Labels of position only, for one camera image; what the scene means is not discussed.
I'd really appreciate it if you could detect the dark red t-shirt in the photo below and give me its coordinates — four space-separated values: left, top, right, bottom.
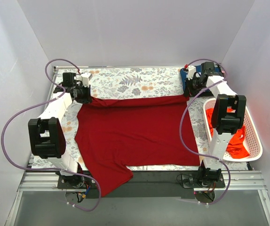
75 95 200 196

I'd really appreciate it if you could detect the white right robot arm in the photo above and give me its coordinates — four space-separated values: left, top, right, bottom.
183 61 246 187

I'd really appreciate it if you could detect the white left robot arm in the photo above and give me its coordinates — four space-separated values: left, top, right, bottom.
28 73 93 188

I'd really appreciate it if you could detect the black folded t-shirt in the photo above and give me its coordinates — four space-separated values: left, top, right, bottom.
183 67 229 97

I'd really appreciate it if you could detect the orange t-shirt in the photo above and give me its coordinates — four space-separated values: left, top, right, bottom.
206 108 250 159

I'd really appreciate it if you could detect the white plastic laundry basket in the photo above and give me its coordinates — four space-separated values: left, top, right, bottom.
202 97 264 163

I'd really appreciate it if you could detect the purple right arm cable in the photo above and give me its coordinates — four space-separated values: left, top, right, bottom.
180 58 231 206

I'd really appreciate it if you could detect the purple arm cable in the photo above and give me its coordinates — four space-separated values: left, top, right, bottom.
1 58 102 211
180 58 231 206

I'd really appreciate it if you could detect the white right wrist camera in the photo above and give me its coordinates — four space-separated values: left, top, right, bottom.
184 65 197 80

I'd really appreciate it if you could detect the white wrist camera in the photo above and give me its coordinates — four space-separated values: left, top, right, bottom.
75 73 93 88
184 65 197 80

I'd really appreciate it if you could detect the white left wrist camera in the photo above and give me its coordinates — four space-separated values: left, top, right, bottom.
75 73 93 88

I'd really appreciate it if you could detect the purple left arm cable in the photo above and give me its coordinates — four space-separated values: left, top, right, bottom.
1 58 102 211

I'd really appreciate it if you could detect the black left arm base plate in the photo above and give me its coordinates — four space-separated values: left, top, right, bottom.
57 175 97 189

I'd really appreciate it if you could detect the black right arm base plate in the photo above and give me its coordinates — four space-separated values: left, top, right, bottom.
176 171 226 189

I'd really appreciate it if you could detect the aluminium frame rail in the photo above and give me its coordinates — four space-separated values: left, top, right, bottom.
18 170 267 192

